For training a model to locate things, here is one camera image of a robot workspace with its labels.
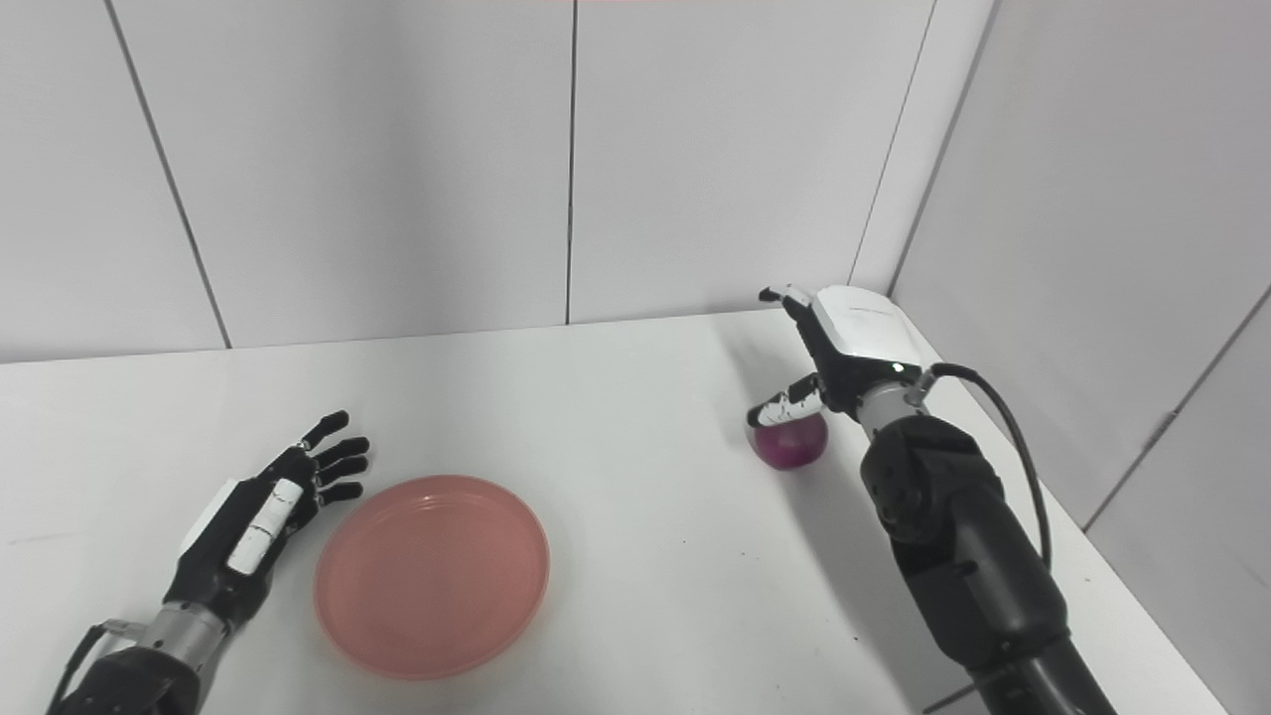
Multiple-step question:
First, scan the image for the pink round plate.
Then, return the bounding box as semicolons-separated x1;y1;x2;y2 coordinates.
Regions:
314;475;551;682

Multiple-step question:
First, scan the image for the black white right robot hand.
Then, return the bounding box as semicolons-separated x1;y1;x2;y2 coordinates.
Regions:
746;285;924;430

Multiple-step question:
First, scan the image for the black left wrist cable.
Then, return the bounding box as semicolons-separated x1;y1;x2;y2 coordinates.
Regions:
45;621;140;715

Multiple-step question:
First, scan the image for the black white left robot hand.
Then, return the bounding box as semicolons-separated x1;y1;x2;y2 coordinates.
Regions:
162;410;371;632

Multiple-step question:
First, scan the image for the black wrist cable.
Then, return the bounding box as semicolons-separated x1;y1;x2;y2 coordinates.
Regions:
45;621;140;715
918;362;1054;572

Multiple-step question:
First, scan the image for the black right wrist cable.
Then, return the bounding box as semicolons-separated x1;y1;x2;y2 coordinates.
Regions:
918;362;1054;572

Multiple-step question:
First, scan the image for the purple red onion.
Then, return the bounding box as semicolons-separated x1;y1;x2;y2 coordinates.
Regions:
750;412;830;471

